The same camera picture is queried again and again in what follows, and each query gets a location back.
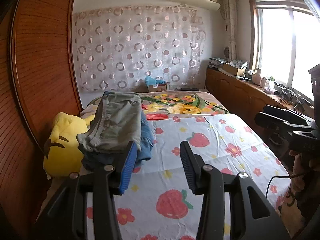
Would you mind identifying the grey-green pants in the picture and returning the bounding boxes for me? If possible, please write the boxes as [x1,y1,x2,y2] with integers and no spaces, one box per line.
[76,93,142,154]

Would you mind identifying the person's right hand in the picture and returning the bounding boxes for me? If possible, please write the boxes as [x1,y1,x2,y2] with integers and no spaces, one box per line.
[289,150,319,195]

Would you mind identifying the white strawberry flower sheet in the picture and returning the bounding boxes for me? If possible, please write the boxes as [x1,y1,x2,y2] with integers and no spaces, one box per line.
[77,113,290,239]

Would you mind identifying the floral pink blanket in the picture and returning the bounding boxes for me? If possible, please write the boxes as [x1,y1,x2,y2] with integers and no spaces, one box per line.
[80,90,232,120]

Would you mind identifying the yellow plush toy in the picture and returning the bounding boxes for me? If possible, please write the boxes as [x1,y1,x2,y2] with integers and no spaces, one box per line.
[43,112,94,179]

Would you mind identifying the cardboard box with blue bag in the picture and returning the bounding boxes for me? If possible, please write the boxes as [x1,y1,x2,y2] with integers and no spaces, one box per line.
[145,76,169,92]

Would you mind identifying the brown wooden sideboard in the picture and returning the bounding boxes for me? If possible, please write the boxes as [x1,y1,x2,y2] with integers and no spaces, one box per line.
[205,67,316,140]

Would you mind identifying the open cardboard box on sideboard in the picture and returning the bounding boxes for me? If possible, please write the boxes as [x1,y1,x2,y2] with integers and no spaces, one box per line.
[222,63,245,76]

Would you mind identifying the white circle-pattern curtain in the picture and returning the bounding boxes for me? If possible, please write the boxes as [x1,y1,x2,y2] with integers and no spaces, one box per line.
[73,6,206,92]

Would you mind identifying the window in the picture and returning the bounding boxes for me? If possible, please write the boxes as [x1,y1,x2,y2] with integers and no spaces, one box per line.
[249,0,319,100]

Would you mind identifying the brown wooden wardrobe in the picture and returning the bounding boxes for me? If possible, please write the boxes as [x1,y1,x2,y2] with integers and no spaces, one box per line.
[1,0,81,239]

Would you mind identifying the black cable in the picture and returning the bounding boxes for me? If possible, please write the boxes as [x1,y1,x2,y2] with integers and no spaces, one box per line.
[265,172,306,201]

